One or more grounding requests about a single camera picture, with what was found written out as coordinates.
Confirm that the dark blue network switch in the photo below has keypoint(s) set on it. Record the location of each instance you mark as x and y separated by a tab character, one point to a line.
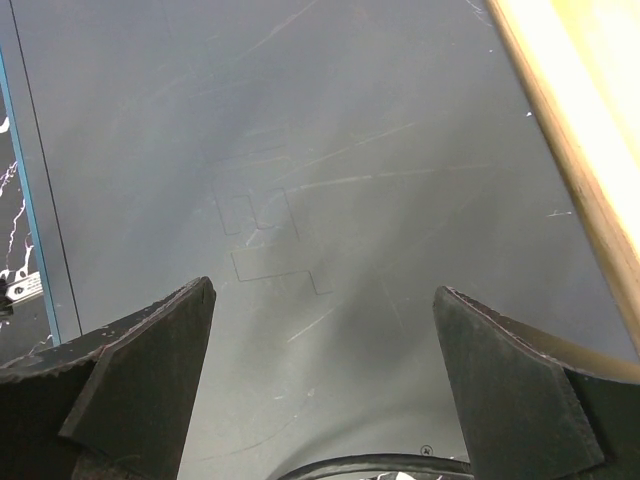
328	165

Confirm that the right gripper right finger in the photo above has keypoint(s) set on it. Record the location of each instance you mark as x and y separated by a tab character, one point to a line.
532	405

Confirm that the wooden drying rack frame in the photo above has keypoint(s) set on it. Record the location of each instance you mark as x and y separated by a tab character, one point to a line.
579	64

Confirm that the silver SFP transceiver plug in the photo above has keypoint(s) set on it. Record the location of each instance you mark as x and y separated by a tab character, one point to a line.
25	288

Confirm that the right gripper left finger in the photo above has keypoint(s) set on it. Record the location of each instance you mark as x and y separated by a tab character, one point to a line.
115	403

